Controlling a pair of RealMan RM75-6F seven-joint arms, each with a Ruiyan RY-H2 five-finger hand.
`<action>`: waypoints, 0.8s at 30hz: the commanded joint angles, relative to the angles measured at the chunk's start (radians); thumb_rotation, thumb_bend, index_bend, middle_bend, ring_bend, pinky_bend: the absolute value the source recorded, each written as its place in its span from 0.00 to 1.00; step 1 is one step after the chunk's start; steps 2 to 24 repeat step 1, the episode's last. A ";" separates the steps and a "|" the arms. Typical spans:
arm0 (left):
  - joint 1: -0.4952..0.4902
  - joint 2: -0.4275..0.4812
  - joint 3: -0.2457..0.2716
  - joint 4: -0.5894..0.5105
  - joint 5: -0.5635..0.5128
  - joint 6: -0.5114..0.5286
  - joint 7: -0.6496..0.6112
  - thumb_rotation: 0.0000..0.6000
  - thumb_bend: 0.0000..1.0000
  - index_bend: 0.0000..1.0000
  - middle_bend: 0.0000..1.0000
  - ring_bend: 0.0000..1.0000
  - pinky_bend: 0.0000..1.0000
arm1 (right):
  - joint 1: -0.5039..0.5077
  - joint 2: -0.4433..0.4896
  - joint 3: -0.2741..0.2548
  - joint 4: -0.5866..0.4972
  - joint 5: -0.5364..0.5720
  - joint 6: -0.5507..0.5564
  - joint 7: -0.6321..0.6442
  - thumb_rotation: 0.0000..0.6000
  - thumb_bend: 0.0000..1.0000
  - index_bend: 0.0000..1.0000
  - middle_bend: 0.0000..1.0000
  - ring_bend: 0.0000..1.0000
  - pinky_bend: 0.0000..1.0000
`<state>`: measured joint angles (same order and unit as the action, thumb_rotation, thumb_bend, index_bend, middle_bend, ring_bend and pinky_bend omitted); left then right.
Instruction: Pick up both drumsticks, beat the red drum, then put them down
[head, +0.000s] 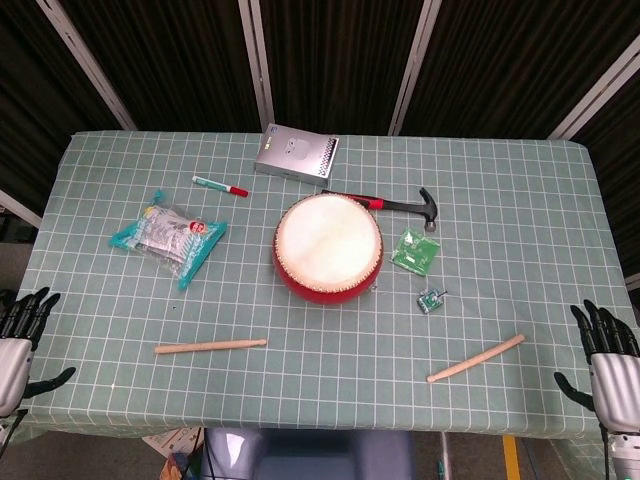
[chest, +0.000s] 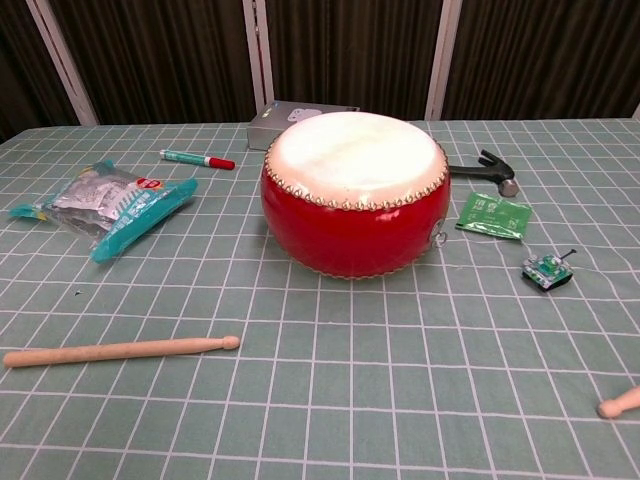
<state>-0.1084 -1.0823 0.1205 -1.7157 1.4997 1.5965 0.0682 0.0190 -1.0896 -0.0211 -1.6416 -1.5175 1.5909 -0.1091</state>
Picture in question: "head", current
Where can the printed paper boxes pile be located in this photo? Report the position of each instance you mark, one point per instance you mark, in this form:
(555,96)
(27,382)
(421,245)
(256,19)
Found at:
(172,445)

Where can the black claw hammer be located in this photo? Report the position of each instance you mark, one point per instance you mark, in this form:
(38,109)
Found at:
(400,204)

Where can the green circuit board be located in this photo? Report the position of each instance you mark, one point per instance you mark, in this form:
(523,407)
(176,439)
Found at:
(415,252)

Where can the blue-grey robot torso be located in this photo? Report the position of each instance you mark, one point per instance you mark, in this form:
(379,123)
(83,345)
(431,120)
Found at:
(310,455)

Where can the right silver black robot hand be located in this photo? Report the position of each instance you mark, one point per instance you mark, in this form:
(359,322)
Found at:
(617,385)

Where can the dark pleated curtain panel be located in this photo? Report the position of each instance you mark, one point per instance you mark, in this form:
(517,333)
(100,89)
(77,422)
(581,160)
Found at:
(500,65)
(175,65)
(340,65)
(30,100)

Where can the silver earbuds box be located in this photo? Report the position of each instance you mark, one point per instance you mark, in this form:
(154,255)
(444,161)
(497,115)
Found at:
(295,155)

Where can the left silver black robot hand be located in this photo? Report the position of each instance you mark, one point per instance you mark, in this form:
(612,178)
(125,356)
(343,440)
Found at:
(12,365)

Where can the teal clear snack bag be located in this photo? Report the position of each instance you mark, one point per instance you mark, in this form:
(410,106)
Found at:
(170,237)

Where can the white table leg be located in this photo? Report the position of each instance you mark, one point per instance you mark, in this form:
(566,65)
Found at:
(445,455)

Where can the small green electronic module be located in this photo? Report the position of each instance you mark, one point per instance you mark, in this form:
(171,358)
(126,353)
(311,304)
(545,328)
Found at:
(427,301)

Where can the red drum white skin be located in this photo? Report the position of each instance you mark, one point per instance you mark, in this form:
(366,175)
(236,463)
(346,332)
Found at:
(325,245)

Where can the white partition post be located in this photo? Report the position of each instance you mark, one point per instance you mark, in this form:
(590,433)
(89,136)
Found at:
(412,70)
(595,90)
(17,206)
(257,65)
(95,70)

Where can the wooden drumstick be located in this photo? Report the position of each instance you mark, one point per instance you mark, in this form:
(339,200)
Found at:
(475,359)
(210,346)

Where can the green marker red cap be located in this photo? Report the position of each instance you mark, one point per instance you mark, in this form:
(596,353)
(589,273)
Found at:
(215,184)

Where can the green grid cutting mat table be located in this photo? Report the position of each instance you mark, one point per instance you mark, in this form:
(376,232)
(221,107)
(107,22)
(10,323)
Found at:
(325,380)

